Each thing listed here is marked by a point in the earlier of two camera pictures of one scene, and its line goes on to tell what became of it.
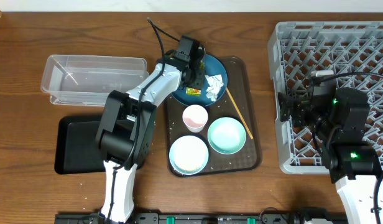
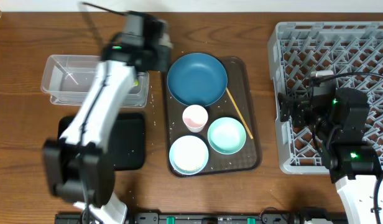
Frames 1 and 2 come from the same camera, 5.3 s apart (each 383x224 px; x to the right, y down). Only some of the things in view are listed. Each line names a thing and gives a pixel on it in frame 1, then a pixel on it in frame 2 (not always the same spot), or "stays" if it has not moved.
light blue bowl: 188,155 stays
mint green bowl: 227,135 stays
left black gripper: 198,83 to 159,55
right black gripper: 301,104 stays
